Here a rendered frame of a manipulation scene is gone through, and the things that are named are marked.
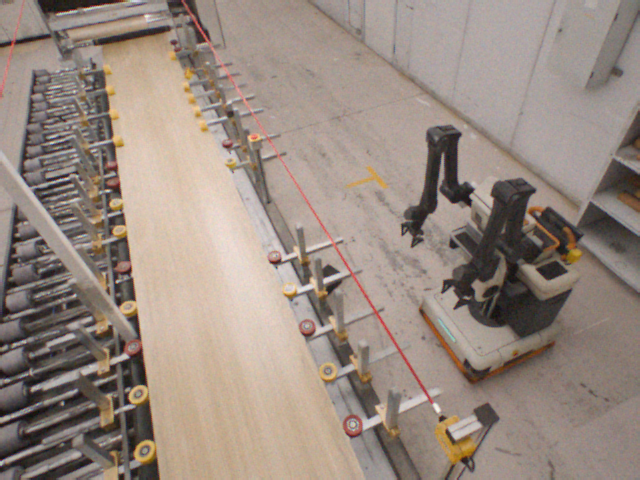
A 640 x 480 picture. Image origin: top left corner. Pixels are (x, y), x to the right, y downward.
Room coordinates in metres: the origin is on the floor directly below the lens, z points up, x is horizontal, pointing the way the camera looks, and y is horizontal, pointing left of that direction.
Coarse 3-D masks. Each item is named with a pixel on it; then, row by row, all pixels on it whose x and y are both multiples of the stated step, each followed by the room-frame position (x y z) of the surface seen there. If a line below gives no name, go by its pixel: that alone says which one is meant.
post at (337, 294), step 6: (336, 294) 1.08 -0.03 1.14; (342, 294) 1.09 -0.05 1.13; (336, 300) 1.08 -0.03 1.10; (342, 300) 1.09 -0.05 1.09; (336, 306) 1.08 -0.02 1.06; (342, 306) 1.09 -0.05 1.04; (336, 312) 1.08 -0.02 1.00; (342, 312) 1.09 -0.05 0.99; (336, 318) 1.09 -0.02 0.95; (342, 318) 1.08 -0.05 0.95; (336, 324) 1.09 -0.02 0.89; (342, 324) 1.08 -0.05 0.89; (342, 330) 1.08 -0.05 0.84; (342, 342) 1.08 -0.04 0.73
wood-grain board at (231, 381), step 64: (128, 64) 4.33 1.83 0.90; (128, 128) 3.07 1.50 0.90; (192, 128) 2.99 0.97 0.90; (128, 192) 2.24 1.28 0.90; (192, 192) 2.18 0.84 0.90; (192, 256) 1.61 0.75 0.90; (256, 256) 1.57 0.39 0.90; (192, 320) 1.18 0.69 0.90; (256, 320) 1.14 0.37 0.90; (192, 384) 0.84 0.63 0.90; (256, 384) 0.82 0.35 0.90; (320, 384) 0.79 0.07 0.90; (192, 448) 0.58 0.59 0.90; (256, 448) 0.56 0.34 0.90; (320, 448) 0.54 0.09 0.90
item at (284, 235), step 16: (192, 64) 4.75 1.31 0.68; (208, 96) 3.98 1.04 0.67; (224, 128) 3.34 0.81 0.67; (240, 160) 2.83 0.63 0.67; (256, 192) 2.39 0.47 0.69; (272, 208) 2.18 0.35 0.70; (272, 224) 2.04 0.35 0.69; (288, 240) 1.86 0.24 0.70; (320, 320) 1.26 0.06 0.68; (336, 352) 1.06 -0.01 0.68; (352, 352) 1.04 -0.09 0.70; (352, 384) 0.88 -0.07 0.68; (368, 384) 0.86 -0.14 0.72; (368, 400) 0.79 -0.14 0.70; (368, 416) 0.72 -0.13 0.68; (384, 448) 0.58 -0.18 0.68; (400, 448) 0.57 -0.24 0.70; (400, 464) 0.51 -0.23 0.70
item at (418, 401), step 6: (432, 390) 0.75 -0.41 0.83; (438, 390) 0.75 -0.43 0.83; (420, 396) 0.73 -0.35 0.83; (432, 396) 0.73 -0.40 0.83; (438, 396) 0.74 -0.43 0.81; (408, 402) 0.71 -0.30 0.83; (414, 402) 0.71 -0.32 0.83; (420, 402) 0.71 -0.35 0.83; (426, 402) 0.72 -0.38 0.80; (402, 408) 0.69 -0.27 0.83; (408, 408) 0.69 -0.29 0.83; (414, 408) 0.69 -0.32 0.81; (402, 414) 0.67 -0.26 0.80; (372, 420) 0.65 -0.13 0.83; (378, 420) 0.65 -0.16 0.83; (366, 426) 0.63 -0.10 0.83; (372, 426) 0.63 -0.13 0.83
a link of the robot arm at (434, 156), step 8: (432, 144) 1.54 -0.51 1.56; (440, 144) 1.48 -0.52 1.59; (432, 152) 1.52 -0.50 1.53; (440, 152) 1.49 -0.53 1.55; (432, 160) 1.51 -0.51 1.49; (440, 160) 1.53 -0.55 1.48; (432, 168) 1.51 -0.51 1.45; (432, 176) 1.51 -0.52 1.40; (424, 184) 1.55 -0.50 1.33; (432, 184) 1.52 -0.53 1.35; (424, 192) 1.54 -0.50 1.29; (432, 192) 1.52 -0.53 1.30; (424, 200) 1.54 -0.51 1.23; (432, 200) 1.51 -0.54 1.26
